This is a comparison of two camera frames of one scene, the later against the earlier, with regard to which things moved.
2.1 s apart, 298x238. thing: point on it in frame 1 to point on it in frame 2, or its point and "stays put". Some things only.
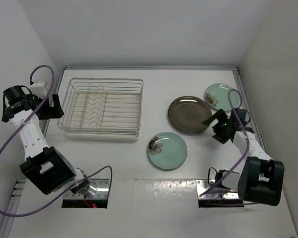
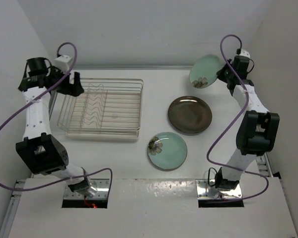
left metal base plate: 99,190 stays put
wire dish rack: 103,108 stays put
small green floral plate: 222,96 to 203,72
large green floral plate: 167,150 stays put
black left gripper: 50,112 to 74,89
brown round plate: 186,114 stays put
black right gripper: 218,136 to 220,75
